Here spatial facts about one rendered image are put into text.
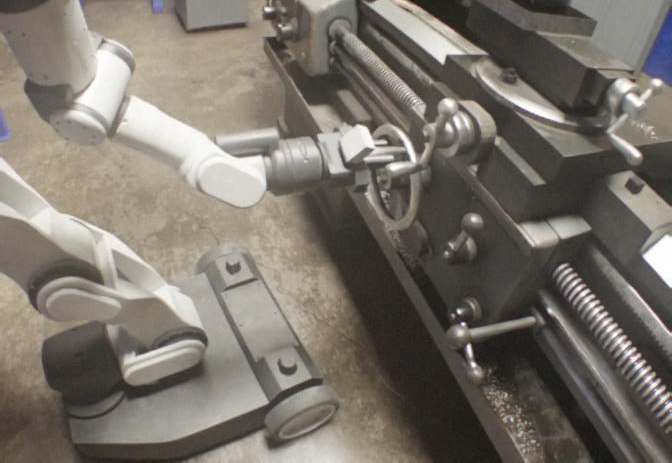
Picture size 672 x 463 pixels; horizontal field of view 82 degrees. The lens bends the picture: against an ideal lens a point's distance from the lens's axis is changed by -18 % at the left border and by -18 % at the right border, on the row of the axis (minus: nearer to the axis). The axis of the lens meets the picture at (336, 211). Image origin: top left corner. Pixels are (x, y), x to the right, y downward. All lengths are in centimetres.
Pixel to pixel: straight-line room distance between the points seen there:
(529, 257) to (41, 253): 78
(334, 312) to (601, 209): 98
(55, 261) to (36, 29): 44
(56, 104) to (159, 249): 117
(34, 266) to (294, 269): 99
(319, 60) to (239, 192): 92
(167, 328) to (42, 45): 70
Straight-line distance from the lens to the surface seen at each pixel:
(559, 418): 104
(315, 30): 148
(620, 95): 69
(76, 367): 109
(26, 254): 82
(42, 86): 59
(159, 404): 118
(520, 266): 73
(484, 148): 72
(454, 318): 84
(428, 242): 95
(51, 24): 52
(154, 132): 65
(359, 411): 134
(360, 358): 142
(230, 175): 66
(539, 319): 85
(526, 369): 106
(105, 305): 87
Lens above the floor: 123
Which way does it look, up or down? 42 degrees down
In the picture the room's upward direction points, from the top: 8 degrees clockwise
